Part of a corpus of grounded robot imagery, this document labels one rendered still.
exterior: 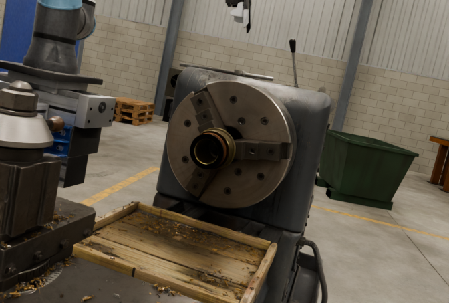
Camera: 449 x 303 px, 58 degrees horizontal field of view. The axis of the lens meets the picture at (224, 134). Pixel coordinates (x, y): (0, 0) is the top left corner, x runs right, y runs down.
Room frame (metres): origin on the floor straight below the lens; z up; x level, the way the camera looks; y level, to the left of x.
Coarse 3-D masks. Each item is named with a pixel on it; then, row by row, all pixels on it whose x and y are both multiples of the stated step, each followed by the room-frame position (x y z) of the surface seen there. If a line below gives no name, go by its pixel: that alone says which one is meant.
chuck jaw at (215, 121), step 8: (200, 96) 0.95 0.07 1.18; (208, 96) 0.96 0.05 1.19; (200, 104) 0.95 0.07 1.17; (208, 104) 0.94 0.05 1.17; (200, 112) 0.92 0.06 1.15; (208, 112) 0.92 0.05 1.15; (216, 112) 0.96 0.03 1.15; (200, 120) 0.92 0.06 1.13; (208, 120) 0.92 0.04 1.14; (216, 120) 0.93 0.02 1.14; (200, 128) 0.90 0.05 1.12; (208, 128) 0.90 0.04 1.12; (224, 128) 0.96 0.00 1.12
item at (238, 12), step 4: (240, 4) 1.34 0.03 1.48; (240, 8) 1.33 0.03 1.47; (232, 12) 1.32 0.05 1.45; (236, 12) 1.32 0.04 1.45; (240, 12) 1.32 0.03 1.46; (244, 12) 1.31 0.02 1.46; (248, 12) 1.31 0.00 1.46; (236, 16) 1.31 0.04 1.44; (240, 16) 1.31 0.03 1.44; (244, 16) 1.30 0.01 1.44; (248, 16) 1.31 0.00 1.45; (244, 20) 1.30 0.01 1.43; (248, 20) 1.31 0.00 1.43; (244, 24) 1.30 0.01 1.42
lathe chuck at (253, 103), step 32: (192, 96) 0.99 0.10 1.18; (224, 96) 0.97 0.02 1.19; (256, 96) 0.95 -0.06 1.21; (192, 128) 0.99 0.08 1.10; (256, 128) 0.95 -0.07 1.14; (288, 128) 0.93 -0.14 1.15; (256, 160) 0.94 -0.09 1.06; (288, 160) 0.92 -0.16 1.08; (224, 192) 0.96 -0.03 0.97; (256, 192) 0.94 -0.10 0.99
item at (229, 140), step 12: (204, 132) 0.86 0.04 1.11; (216, 132) 0.85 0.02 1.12; (228, 132) 0.88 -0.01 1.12; (192, 144) 0.84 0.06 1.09; (204, 144) 0.89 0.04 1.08; (216, 144) 0.82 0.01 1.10; (228, 144) 0.84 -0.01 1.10; (192, 156) 0.83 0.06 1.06; (204, 156) 0.88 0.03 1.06; (228, 156) 0.84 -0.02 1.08; (204, 168) 0.83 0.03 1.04; (216, 168) 0.85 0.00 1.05
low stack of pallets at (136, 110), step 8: (120, 104) 8.34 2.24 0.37; (128, 104) 8.30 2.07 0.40; (136, 104) 8.32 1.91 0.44; (144, 104) 8.72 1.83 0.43; (152, 104) 9.28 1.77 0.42; (120, 112) 8.34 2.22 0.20; (128, 112) 8.86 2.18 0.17; (136, 112) 8.29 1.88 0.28; (144, 112) 8.85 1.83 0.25; (152, 112) 9.36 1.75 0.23; (120, 120) 8.38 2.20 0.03; (136, 120) 8.28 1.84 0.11; (144, 120) 8.92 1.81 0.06
